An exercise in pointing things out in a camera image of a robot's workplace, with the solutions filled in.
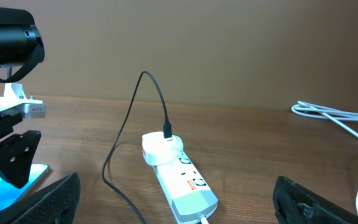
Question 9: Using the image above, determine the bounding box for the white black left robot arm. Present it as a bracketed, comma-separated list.
[0, 7, 46, 189]

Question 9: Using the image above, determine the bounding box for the black USB charging cable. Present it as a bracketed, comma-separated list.
[101, 70, 173, 224]

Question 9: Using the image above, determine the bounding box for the white power strip cord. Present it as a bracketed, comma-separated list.
[291, 100, 358, 221]

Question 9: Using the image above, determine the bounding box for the blue Galaxy smartphone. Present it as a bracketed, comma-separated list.
[0, 164, 50, 211]

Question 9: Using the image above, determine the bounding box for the white power extension strip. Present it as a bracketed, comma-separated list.
[153, 153, 219, 224]

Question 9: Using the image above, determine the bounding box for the white USB charger plug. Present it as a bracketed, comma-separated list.
[142, 131, 184, 166]

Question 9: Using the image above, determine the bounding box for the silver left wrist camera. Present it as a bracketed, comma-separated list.
[0, 83, 46, 119]

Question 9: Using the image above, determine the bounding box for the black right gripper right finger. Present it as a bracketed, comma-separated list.
[273, 176, 358, 224]

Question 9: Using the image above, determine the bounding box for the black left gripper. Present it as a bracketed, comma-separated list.
[0, 112, 42, 189]

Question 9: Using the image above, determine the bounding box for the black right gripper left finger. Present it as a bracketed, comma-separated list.
[0, 172, 81, 224]

